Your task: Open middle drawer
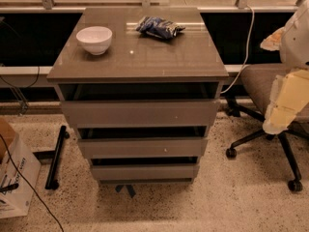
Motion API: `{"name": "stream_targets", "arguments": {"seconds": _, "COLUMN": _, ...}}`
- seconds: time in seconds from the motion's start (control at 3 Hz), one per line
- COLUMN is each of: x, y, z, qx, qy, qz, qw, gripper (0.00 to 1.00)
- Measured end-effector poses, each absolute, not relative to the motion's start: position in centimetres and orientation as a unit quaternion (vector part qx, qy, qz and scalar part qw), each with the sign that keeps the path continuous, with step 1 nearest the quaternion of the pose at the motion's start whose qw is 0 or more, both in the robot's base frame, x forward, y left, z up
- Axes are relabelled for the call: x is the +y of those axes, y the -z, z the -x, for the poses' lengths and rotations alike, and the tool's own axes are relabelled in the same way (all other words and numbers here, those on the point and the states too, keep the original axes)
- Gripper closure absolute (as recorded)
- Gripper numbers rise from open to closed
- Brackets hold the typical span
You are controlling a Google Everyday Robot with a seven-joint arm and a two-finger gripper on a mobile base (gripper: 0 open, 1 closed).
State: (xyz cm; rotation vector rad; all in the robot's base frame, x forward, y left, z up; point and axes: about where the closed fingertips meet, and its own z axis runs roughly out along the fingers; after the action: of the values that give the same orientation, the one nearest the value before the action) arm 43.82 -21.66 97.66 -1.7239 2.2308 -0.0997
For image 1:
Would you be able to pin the grey top drawer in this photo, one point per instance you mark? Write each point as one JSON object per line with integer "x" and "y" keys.
{"x": 144, "y": 114}

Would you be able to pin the white paper bag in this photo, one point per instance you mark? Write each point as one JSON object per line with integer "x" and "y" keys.
{"x": 21, "y": 168}

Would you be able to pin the brown office chair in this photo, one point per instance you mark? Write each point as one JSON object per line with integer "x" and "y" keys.
{"x": 257, "y": 81}

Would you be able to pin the grey bottom drawer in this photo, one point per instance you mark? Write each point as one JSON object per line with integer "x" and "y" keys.
{"x": 145, "y": 172}

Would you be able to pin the white ceramic bowl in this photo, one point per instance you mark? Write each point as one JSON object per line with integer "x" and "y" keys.
{"x": 95, "y": 40}

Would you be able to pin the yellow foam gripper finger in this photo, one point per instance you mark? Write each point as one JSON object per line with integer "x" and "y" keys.
{"x": 288, "y": 96}
{"x": 272, "y": 42}

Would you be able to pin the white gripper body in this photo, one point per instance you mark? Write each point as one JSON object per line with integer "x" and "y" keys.
{"x": 296, "y": 42}

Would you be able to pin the grey drawer cabinet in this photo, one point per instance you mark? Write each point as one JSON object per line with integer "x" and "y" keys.
{"x": 141, "y": 68}

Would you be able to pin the grey drawer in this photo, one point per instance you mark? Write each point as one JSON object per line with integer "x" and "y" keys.
{"x": 145, "y": 172}
{"x": 144, "y": 114}
{"x": 142, "y": 148}

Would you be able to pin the blue chip bag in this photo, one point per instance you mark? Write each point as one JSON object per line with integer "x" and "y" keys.
{"x": 158, "y": 27}

